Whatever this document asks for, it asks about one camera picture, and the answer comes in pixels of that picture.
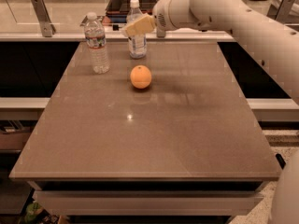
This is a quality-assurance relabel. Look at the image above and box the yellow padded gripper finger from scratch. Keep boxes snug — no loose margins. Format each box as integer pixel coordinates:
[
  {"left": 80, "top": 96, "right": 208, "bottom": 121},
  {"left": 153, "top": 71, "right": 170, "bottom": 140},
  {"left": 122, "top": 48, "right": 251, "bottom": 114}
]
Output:
[{"left": 121, "top": 14, "right": 156, "bottom": 37}]

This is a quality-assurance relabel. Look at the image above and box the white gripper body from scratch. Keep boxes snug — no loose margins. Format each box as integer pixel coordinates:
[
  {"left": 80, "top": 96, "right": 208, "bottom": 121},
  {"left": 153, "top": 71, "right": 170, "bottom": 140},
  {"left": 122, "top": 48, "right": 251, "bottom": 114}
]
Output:
[{"left": 152, "top": 0, "right": 191, "bottom": 31}]

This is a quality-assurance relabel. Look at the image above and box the blue label plastic bottle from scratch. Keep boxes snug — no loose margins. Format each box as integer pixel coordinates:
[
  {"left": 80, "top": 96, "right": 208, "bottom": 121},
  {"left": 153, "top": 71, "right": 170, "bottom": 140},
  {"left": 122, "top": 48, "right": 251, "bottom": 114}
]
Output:
[{"left": 126, "top": 0, "right": 147, "bottom": 59}]

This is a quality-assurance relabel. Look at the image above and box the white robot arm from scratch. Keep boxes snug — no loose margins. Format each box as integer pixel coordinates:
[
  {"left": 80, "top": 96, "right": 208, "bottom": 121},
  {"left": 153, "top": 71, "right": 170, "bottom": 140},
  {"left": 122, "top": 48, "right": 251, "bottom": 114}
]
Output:
[{"left": 121, "top": 0, "right": 299, "bottom": 103}]

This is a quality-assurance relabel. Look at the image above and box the clear plastic water bottle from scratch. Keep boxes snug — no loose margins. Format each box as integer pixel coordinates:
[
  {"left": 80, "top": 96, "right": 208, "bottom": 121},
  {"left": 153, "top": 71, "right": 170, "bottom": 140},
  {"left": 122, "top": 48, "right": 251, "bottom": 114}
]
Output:
[{"left": 84, "top": 12, "right": 110, "bottom": 74}]

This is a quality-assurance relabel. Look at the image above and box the dark tray bin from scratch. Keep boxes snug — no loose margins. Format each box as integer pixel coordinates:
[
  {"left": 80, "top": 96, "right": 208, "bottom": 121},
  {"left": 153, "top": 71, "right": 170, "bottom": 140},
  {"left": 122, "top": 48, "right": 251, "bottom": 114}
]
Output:
[{"left": 105, "top": 0, "right": 165, "bottom": 17}]

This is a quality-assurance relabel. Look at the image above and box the orange fruit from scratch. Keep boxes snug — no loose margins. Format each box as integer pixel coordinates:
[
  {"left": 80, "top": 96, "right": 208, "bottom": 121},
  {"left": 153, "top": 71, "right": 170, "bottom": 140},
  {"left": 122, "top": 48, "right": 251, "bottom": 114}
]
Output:
[{"left": 130, "top": 65, "right": 152, "bottom": 89}]

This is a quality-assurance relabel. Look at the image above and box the black pole near floor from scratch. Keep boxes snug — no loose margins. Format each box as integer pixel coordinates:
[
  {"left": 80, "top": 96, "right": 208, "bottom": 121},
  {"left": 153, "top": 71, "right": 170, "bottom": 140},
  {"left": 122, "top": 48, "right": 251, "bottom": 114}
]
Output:
[{"left": 275, "top": 153, "right": 286, "bottom": 169}]

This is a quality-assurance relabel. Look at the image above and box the table drawer front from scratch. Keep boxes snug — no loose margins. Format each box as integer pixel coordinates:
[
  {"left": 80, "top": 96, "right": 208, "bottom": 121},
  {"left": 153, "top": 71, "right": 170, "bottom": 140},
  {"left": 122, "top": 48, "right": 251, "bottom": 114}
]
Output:
[{"left": 34, "top": 191, "right": 263, "bottom": 216}]

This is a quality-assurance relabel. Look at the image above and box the green object under table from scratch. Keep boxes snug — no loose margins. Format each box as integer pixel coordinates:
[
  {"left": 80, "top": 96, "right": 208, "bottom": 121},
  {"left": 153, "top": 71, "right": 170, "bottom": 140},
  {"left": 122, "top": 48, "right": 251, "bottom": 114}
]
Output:
[{"left": 24, "top": 203, "right": 44, "bottom": 224}]

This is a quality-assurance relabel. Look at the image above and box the left metal glass bracket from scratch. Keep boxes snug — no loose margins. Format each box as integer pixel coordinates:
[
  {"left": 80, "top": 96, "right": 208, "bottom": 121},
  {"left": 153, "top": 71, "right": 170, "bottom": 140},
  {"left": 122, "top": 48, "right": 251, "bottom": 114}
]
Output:
[{"left": 31, "top": 0, "right": 56, "bottom": 37}]

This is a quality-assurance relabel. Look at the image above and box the right metal glass bracket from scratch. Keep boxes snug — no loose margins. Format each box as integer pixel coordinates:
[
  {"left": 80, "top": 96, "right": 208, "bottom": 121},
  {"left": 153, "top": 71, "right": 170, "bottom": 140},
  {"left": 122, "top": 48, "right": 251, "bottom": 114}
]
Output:
[{"left": 267, "top": 0, "right": 296, "bottom": 23}]

